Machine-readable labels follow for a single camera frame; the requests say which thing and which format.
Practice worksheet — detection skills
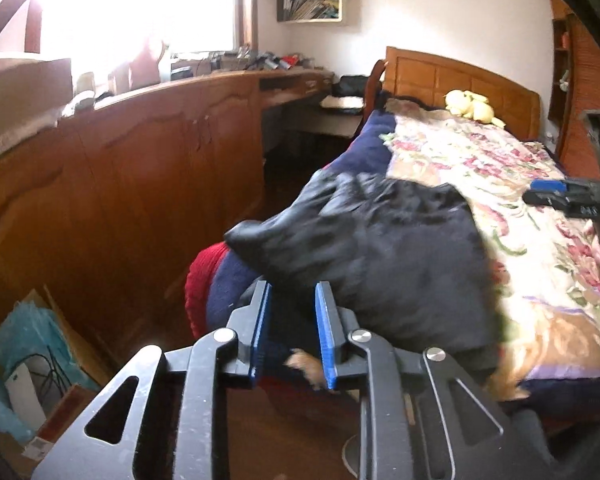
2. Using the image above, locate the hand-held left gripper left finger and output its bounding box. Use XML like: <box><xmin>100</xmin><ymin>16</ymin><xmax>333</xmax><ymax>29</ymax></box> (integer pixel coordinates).
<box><xmin>32</xmin><ymin>280</ymin><xmax>273</xmax><ymax>480</ymax></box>

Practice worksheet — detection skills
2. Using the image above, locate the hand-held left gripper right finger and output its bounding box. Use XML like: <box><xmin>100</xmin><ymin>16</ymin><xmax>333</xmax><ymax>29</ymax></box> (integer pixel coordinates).
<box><xmin>314</xmin><ymin>280</ymin><xmax>515</xmax><ymax>480</ymax></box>

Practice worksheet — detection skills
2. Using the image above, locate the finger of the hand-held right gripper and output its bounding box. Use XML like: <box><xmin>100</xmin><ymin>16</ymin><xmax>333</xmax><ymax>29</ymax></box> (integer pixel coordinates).
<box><xmin>523</xmin><ymin>190</ymin><xmax>576</xmax><ymax>207</ymax></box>
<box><xmin>531</xmin><ymin>178</ymin><xmax>569</xmax><ymax>194</ymax></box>

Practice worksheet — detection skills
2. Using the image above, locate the black jacket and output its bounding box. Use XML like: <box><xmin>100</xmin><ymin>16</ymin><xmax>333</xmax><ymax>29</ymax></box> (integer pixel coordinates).
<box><xmin>223</xmin><ymin>171</ymin><xmax>502</xmax><ymax>363</ymax></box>

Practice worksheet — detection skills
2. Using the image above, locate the red knit cloth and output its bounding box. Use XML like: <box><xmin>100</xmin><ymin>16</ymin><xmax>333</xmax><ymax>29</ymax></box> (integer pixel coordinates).
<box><xmin>183</xmin><ymin>241</ymin><xmax>331</xmax><ymax>401</ymax></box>

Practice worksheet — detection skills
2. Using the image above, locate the floral blanket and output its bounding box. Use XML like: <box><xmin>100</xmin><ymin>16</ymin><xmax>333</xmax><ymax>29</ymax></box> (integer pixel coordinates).
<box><xmin>286</xmin><ymin>97</ymin><xmax>600</xmax><ymax>403</ymax></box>

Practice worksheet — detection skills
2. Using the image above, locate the wooden slatted wardrobe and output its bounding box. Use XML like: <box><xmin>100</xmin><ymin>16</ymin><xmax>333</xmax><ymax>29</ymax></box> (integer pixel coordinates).
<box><xmin>547</xmin><ymin>0</ymin><xmax>600</xmax><ymax>181</ymax></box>

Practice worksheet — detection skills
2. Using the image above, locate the yellow plush toy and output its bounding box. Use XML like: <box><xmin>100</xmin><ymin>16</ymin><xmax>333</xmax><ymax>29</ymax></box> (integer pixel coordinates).
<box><xmin>444</xmin><ymin>89</ymin><xmax>506</xmax><ymax>127</ymax></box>

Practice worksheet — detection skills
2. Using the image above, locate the wardrobe side shelf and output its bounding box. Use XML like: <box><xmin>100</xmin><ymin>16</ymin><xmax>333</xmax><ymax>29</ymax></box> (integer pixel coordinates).
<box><xmin>548</xmin><ymin>15</ymin><xmax>572</xmax><ymax>133</ymax></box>

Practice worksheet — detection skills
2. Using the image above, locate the wooden bed headboard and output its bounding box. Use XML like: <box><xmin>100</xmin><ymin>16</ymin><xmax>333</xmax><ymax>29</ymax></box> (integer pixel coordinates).
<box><xmin>382</xmin><ymin>46</ymin><xmax>542</xmax><ymax>142</ymax></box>

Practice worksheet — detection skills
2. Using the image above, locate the wooden desk cabinet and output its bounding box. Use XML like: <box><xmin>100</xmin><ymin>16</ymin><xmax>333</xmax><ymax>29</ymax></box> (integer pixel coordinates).
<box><xmin>0</xmin><ymin>67</ymin><xmax>337</xmax><ymax>361</ymax></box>

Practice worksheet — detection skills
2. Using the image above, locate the wooden chair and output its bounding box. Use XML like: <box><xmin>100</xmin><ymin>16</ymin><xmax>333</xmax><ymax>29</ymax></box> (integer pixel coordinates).
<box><xmin>361</xmin><ymin>59</ymin><xmax>387</xmax><ymax>122</ymax></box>

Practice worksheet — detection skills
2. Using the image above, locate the cardboard box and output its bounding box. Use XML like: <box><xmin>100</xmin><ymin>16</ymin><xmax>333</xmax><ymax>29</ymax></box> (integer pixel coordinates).
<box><xmin>0</xmin><ymin>284</ymin><xmax>112</xmax><ymax>467</ymax></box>

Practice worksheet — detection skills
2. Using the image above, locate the black bag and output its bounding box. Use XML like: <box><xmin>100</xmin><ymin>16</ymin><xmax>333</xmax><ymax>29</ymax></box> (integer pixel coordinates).
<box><xmin>331</xmin><ymin>74</ymin><xmax>370</xmax><ymax>99</ymax></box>

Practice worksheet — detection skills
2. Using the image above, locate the teal plastic bag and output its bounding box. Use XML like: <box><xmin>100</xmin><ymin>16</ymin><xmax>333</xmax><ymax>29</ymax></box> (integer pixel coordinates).
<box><xmin>0</xmin><ymin>305</ymin><xmax>88</xmax><ymax>443</ymax></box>

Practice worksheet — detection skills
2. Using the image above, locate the white device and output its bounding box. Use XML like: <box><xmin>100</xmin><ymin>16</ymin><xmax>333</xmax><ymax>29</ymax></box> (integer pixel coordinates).
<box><xmin>5</xmin><ymin>364</ymin><xmax>48</xmax><ymax>431</ymax></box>

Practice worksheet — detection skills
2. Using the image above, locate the desk clutter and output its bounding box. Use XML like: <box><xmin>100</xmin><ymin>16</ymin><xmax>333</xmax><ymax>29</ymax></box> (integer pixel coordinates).
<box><xmin>60</xmin><ymin>35</ymin><xmax>326</xmax><ymax>113</ymax></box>

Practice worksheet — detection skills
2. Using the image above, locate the white box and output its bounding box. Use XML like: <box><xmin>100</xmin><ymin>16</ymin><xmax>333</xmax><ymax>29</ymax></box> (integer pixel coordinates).
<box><xmin>0</xmin><ymin>56</ymin><xmax>74</xmax><ymax>163</ymax></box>

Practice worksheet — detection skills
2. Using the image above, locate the window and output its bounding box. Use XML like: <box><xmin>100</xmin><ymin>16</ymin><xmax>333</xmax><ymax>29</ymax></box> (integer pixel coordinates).
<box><xmin>0</xmin><ymin>0</ymin><xmax>259</xmax><ymax>86</ymax></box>

